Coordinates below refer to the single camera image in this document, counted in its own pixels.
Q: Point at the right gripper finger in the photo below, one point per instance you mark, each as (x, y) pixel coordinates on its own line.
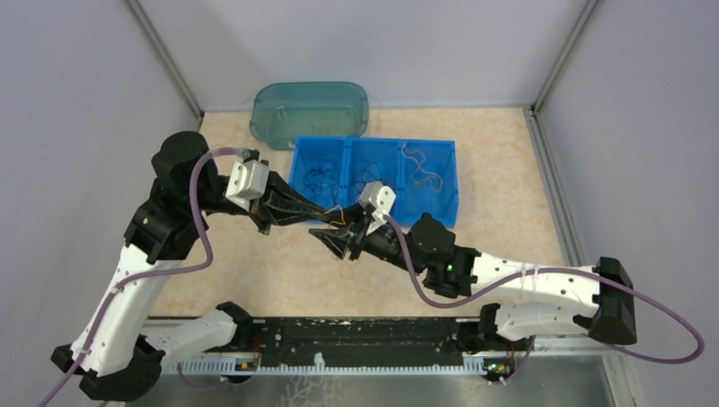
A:
(355, 213)
(336, 240)

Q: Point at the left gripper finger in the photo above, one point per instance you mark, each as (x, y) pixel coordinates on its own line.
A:
(285, 198)
(293, 215)

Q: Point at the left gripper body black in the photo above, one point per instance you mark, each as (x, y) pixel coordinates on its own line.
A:
(259, 209)

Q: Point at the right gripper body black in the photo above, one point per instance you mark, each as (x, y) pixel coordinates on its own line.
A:
(385, 243)

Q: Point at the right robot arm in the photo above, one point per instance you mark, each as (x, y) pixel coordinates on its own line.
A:
(518, 299)

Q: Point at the teal transparent plastic tub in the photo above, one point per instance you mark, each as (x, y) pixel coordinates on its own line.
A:
(284, 111)

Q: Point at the blue three-compartment bin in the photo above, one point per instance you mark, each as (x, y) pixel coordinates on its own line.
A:
(332, 171)

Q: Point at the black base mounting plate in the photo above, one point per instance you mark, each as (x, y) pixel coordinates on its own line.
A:
(382, 358)

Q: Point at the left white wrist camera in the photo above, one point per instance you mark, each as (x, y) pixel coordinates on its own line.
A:
(247, 182)

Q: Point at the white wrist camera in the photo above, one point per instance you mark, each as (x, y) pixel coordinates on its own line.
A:
(247, 182)
(381, 198)

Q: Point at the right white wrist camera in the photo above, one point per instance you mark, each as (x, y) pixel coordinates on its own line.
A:
(381, 198)

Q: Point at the white cable duct strip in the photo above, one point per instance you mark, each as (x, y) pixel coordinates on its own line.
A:
(231, 365)

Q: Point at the aluminium frame rail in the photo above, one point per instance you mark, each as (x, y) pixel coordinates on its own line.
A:
(441, 335)

